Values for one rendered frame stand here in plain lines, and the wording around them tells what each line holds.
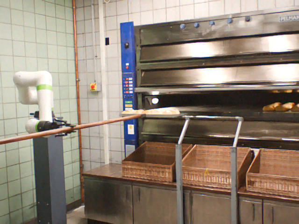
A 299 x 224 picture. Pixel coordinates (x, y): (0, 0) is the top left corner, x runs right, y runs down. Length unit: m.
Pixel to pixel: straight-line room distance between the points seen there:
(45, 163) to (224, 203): 1.57
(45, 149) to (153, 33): 1.64
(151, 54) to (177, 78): 0.40
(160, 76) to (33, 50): 1.35
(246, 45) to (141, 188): 1.65
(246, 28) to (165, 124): 1.26
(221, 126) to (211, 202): 0.80
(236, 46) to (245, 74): 0.27
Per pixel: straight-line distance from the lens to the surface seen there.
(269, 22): 3.44
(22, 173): 3.87
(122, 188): 3.52
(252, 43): 3.44
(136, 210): 3.50
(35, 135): 2.16
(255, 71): 3.42
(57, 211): 3.39
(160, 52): 3.77
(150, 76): 3.82
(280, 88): 3.22
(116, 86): 4.05
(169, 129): 3.73
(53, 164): 3.26
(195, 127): 3.62
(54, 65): 4.14
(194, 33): 3.64
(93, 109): 4.26
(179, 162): 3.08
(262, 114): 3.41
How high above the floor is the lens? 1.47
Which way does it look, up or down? 4 degrees down
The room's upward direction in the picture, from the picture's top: 2 degrees counter-clockwise
